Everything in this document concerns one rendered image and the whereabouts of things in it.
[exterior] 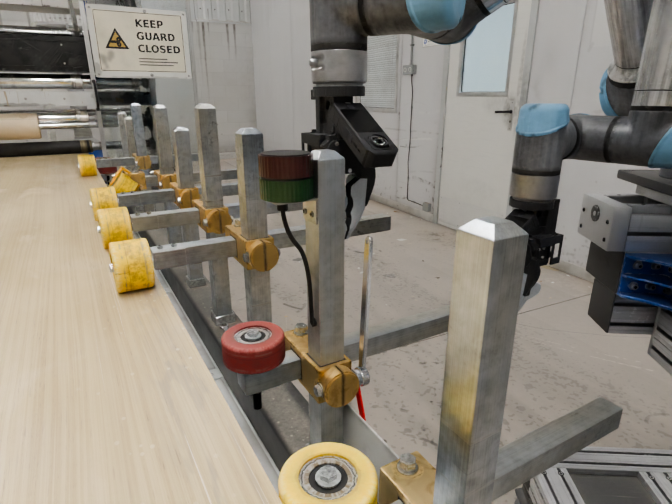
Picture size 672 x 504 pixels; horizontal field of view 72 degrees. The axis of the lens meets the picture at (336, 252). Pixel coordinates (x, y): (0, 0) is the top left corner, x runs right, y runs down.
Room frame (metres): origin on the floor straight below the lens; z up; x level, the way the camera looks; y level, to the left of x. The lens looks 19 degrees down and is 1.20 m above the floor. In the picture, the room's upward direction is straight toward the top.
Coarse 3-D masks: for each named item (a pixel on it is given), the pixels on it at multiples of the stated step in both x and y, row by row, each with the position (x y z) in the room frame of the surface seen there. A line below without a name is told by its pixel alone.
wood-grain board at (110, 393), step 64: (0, 192) 1.46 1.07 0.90; (64, 192) 1.46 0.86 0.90; (0, 256) 0.84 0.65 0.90; (64, 256) 0.84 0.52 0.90; (0, 320) 0.58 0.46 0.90; (64, 320) 0.58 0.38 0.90; (128, 320) 0.58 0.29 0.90; (0, 384) 0.43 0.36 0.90; (64, 384) 0.43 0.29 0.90; (128, 384) 0.43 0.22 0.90; (192, 384) 0.43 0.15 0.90; (0, 448) 0.33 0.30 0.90; (64, 448) 0.33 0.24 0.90; (128, 448) 0.33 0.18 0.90; (192, 448) 0.33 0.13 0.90
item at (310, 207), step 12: (276, 156) 0.48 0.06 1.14; (288, 156) 0.48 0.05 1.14; (276, 180) 0.48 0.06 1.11; (288, 180) 0.48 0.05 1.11; (300, 180) 0.49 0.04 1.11; (276, 204) 0.49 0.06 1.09; (312, 204) 0.52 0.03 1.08; (312, 216) 0.51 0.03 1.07; (288, 228) 0.51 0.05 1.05; (300, 252) 0.51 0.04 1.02; (312, 300) 0.52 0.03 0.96; (312, 312) 0.52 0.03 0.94; (312, 324) 0.52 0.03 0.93
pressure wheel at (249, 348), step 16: (224, 336) 0.52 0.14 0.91; (240, 336) 0.53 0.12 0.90; (256, 336) 0.52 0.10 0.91; (272, 336) 0.52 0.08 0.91; (224, 352) 0.50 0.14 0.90; (240, 352) 0.49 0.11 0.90; (256, 352) 0.49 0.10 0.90; (272, 352) 0.50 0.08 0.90; (240, 368) 0.49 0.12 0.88; (256, 368) 0.49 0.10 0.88; (272, 368) 0.50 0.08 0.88; (256, 400) 0.52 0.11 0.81
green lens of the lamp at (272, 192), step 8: (312, 176) 0.51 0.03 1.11; (264, 184) 0.49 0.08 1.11; (272, 184) 0.48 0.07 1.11; (280, 184) 0.48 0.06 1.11; (288, 184) 0.48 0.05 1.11; (296, 184) 0.48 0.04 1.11; (304, 184) 0.49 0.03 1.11; (312, 184) 0.50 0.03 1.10; (264, 192) 0.49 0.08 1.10; (272, 192) 0.48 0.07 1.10; (280, 192) 0.48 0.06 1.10; (288, 192) 0.48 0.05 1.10; (296, 192) 0.48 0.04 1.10; (304, 192) 0.49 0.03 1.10; (312, 192) 0.50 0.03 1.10; (264, 200) 0.49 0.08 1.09; (272, 200) 0.48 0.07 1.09; (280, 200) 0.48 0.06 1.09; (288, 200) 0.48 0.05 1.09; (296, 200) 0.48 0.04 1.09; (304, 200) 0.49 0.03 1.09
